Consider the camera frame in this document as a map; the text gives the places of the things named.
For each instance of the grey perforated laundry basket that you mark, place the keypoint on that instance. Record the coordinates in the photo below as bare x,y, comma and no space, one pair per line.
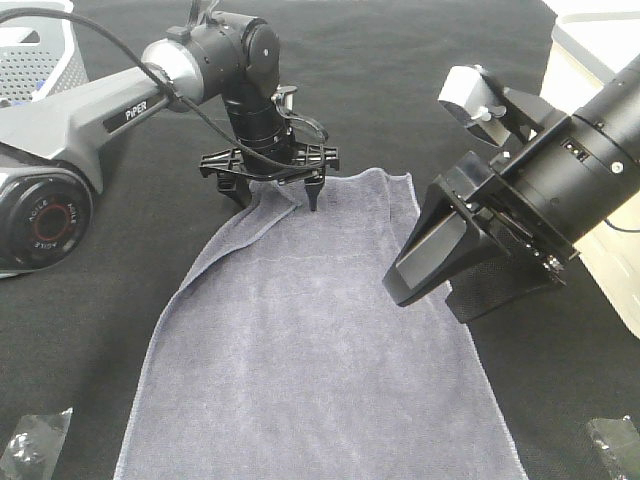
38,49

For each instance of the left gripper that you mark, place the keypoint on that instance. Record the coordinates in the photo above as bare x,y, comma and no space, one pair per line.
232,166

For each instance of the black table cloth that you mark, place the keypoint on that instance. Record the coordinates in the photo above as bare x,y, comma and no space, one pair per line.
75,336

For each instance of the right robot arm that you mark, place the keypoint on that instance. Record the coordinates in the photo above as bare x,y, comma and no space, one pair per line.
604,135

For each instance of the right clear tape strip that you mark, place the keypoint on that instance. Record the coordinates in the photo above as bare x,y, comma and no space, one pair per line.
617,442

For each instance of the blue cloth in basket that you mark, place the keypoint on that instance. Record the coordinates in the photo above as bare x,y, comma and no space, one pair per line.
39,85

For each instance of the cream storage box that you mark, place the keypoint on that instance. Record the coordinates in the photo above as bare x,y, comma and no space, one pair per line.
591,42

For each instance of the left clear tape strip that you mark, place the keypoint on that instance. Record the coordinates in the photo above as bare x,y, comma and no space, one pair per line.
35,446

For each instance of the grey towel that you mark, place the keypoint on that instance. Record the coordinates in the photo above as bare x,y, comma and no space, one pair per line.
281,355

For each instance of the clear tape strip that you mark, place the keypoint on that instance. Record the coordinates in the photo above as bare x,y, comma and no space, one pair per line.
35,446
617,442

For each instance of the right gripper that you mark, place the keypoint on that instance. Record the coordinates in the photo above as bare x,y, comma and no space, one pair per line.
524,217

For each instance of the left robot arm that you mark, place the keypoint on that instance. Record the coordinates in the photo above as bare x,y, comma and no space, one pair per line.
50,144

